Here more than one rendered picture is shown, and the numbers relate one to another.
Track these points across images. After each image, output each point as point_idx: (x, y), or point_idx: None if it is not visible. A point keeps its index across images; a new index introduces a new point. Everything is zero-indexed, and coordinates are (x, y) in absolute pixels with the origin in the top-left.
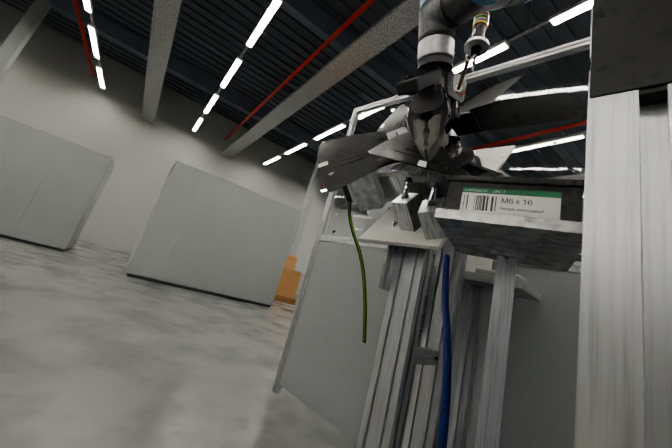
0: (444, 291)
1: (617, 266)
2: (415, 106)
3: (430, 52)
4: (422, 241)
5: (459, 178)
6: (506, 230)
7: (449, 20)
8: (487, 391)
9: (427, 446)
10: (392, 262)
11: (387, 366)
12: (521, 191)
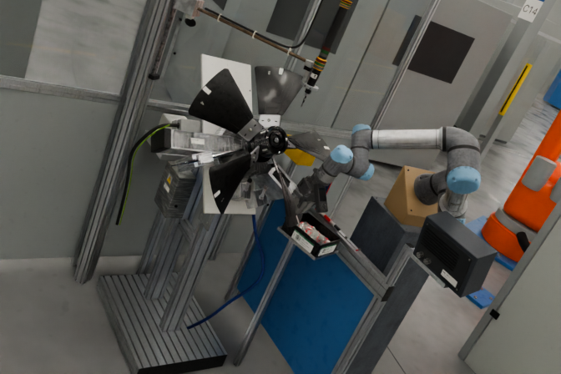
0: (257, 235)
1: (374, 315)
2: (308, 198)
3: (330, 183)
4: (246, 210)
5: (322, 245)
6: None
7: None
8: (280, 273)
9: (174, 260)
10: None
11: (199, 258)
12: (331, 245)
